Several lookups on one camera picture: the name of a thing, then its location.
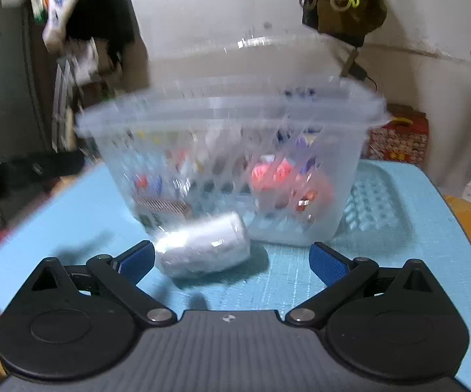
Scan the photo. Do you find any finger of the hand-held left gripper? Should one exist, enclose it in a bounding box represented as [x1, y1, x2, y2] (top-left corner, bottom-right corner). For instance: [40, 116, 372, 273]
[0, 150, 86, 201]

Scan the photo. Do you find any white roll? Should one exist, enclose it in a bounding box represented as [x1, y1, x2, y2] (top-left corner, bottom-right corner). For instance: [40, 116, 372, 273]
[154, 211, 252, 280]

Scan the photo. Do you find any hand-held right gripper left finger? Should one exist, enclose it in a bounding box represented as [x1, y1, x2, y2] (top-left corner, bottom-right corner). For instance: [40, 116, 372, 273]
[30, 240, 178, 327]

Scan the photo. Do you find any red patterned gift box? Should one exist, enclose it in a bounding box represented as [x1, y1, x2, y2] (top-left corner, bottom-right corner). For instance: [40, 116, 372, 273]
[367, 105, 430, 168]

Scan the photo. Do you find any dark hanging bag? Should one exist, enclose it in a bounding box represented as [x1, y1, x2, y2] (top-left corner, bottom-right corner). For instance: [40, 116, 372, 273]
[301, 0, 389, 48]

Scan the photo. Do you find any brown striped packet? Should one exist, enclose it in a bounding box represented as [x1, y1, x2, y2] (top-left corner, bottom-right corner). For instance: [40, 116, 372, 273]
[136, 197, 191, 218]

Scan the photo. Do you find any clear plastic basket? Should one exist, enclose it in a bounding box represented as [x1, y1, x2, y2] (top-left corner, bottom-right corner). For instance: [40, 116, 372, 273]
[74, 33, 392, 247]

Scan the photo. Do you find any red wrapped snack packet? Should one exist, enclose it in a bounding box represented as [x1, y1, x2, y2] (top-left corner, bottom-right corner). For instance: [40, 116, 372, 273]
[250, 159, 295, 192]

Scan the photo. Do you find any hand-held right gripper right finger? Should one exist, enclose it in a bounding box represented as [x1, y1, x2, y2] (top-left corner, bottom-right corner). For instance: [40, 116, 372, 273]
[284, 242, 433, 329]

